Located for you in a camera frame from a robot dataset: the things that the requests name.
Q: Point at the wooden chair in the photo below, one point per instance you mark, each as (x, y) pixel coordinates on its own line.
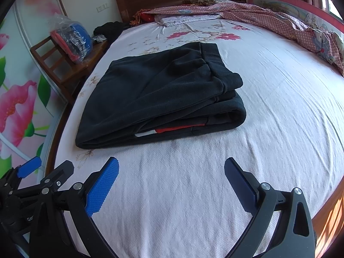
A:
(64, 72)

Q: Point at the floral wardrobe door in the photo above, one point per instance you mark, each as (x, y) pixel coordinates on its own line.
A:
(21, 72)

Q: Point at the pink bed guard rail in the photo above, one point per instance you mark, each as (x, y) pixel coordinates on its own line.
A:
(290, 10)

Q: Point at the folded pale floral cloth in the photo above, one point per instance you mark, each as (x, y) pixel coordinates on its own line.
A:
(188, 20)

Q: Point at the pink patterned quilt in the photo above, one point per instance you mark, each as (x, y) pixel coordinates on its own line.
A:
(268, 18)

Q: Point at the white wall switch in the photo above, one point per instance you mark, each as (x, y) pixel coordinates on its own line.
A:
(102, 7)

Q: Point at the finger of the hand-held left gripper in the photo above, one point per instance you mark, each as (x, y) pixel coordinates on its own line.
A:
(59, 172)
(29, 166)

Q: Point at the bed with floral sheet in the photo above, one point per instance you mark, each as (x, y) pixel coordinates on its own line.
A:
(204, 193)

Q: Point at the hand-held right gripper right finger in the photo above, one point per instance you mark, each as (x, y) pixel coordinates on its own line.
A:
(239, 182)

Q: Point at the red tasselled pillow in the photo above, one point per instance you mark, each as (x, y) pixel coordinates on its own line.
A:
(147, 17)

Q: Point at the window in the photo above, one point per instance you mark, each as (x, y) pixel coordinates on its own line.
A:
(333, 2)

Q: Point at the black clothes pile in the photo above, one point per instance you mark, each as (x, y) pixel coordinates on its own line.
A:
(111, 31)

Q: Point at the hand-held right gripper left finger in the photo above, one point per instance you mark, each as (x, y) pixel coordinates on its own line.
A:
(103, 185)

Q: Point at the plastic bag of clothes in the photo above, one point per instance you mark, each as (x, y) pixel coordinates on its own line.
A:
(72, 37)

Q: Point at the black pants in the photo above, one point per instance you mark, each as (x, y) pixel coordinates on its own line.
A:
(161, 91)

